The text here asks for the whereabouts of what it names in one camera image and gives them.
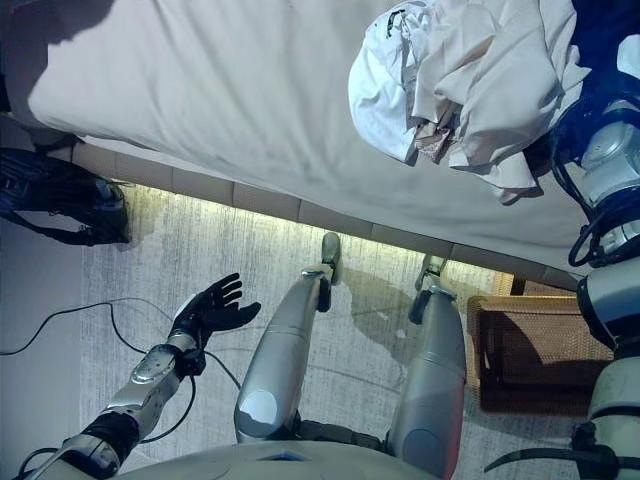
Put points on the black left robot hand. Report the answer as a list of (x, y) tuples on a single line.
[(215, 310)]

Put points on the beige garment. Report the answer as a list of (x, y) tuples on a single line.
[(525, 75)]

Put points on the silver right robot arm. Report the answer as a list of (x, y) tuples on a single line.
[(610, 145)]

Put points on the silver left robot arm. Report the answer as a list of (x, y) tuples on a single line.
[(150, 370)]

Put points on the brown wicker basket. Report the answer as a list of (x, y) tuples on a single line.
[(540, 350)]

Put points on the silver left robot leg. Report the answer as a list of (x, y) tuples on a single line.
[(280, 350)]

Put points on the silver robot leg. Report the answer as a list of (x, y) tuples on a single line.
[(435, 360), (280, 350)]

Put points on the silver robot torso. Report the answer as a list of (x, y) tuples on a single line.
[(300, 462)]

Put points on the black bag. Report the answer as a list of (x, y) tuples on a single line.
[(60, 195)]

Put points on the silver right robot leg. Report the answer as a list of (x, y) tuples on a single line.
[(435, 360)]

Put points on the white garment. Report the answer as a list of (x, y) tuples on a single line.
[(380, 90)]

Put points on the tan padded bed frame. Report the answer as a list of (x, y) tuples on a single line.
[(280, 197)]

